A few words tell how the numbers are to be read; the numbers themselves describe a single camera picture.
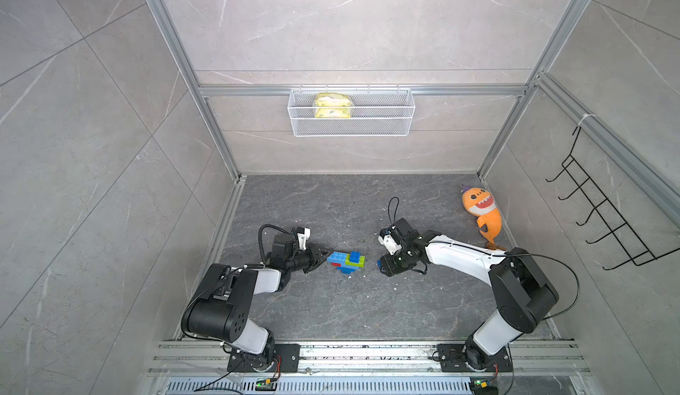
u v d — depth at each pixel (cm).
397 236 74
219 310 45
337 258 86
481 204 101
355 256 85
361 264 84
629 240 61
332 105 88
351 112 88
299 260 79
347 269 89
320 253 83
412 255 66
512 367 71
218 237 104
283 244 72
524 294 45
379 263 91
